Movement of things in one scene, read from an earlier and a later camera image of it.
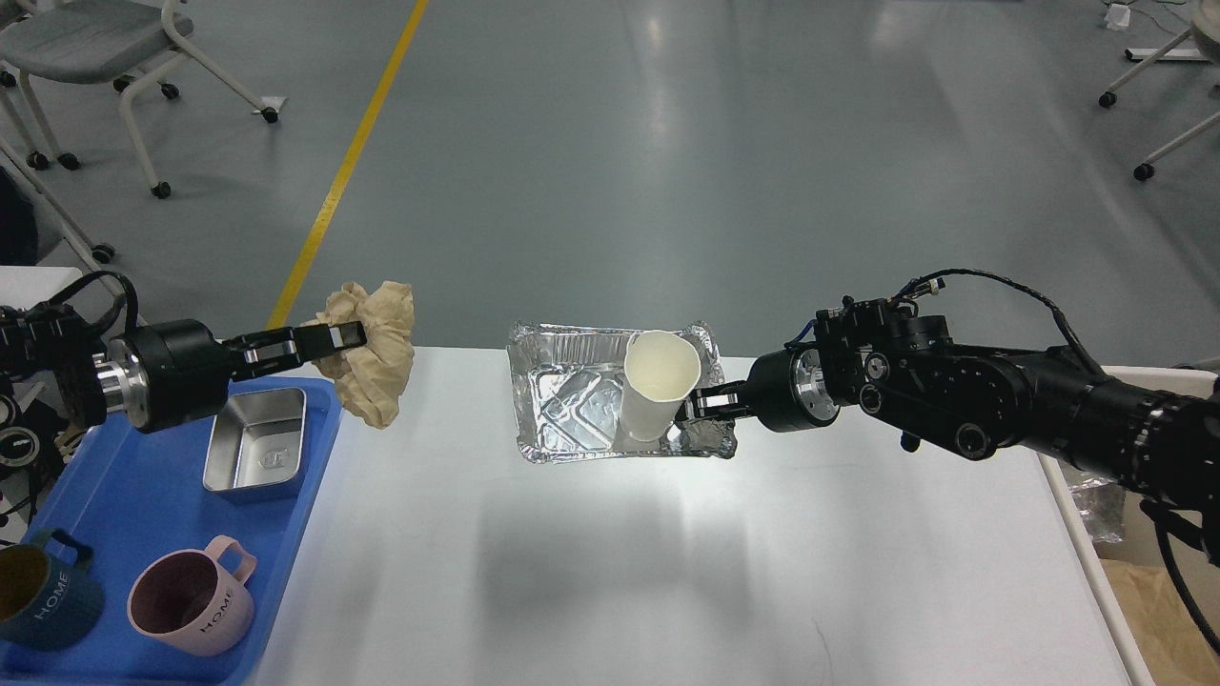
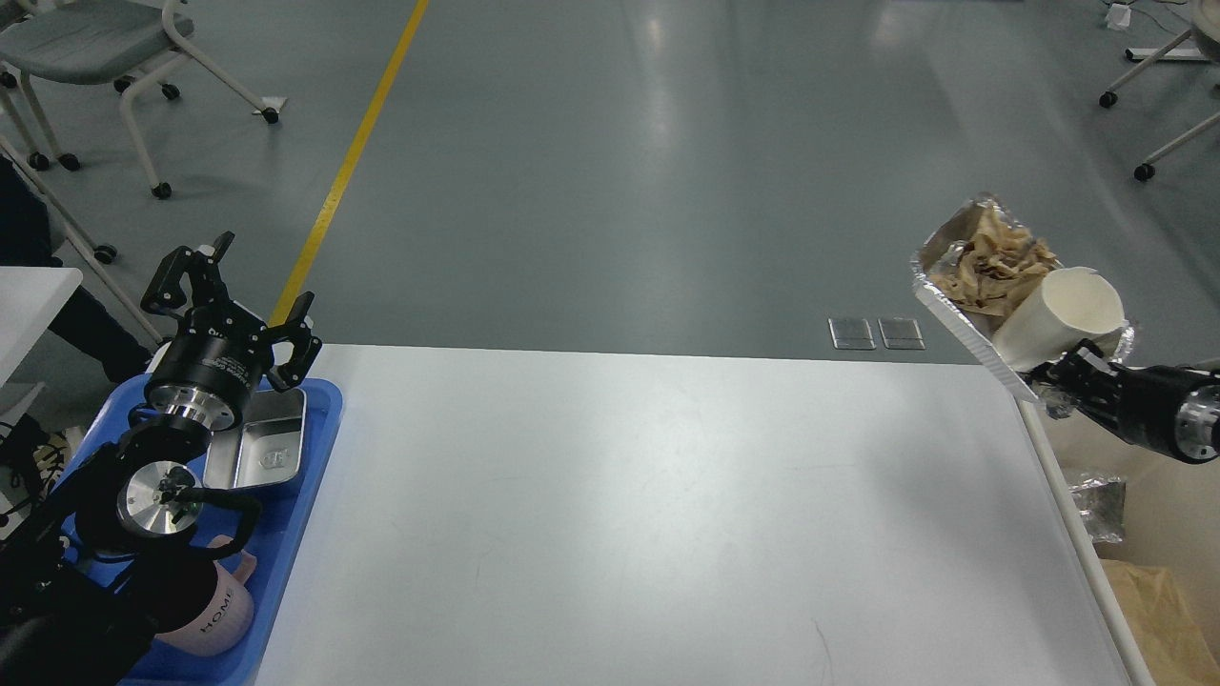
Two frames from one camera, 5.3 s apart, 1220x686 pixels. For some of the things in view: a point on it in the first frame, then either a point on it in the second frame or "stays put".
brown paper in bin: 1175,646 stays put
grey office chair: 120,43 stays put
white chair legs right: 1147,170 stays put
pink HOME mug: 185,601 stays put
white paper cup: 660,370 to 1067,305
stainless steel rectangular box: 257,437 stays put
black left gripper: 165,373 to 204,376
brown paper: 370,377 to 1000,271
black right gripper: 790,391 to 1169,409
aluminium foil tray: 565,393 to 925,264
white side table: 28,286 stays put
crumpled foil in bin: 1103,504 stays put
